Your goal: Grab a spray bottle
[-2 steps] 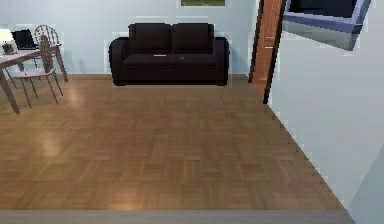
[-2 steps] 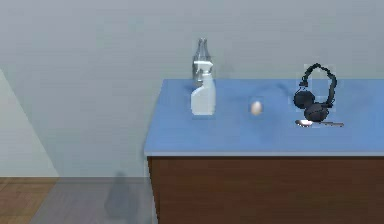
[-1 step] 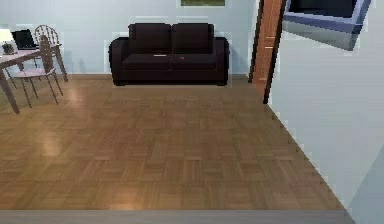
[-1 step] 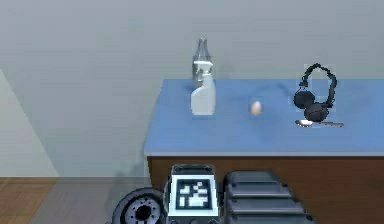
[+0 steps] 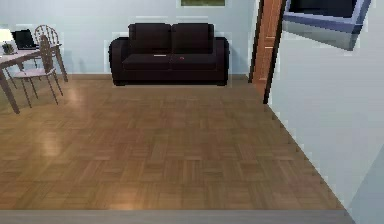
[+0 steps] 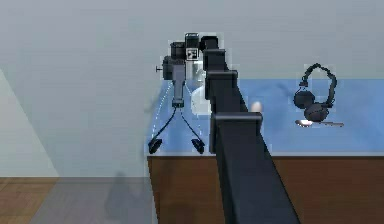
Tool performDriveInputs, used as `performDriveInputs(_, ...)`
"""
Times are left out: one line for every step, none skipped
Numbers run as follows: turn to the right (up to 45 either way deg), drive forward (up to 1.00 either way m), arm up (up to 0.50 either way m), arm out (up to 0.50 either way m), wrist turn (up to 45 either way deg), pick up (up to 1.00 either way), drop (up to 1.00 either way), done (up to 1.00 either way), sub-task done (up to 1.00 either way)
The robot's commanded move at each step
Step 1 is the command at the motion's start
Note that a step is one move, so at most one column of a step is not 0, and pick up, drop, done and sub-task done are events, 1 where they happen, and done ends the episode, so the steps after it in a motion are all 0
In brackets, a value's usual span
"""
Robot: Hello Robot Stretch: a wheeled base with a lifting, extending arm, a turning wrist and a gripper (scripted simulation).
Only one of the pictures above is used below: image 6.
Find silver spoon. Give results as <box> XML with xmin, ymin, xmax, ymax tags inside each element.
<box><xmin>294</xmin><ymin>118</ymin><xmax>345</xmax><ymax>129</ymax></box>

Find black headphones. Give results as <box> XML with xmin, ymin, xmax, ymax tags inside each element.
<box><xmin>292</xmin><ymin>62</ymin><xmax>338</xmax><ymax>123</ymax></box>

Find blue topped brown cabinet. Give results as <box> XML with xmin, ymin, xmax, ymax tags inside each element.
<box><xmin>146</xmin><ymin>78</ymin><xmax>384</xmax><ymax>224</ymax></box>

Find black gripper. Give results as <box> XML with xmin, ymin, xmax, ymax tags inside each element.
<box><xmin>147</xmin><ymin>41</ymin><xmax>206</xmax><ymax>155</ymax></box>

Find white egg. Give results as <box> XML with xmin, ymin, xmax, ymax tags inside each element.
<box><xmin>249</xmin><ymin>100</ymin><xmax>264</xmax><ymax>114</ymax></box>

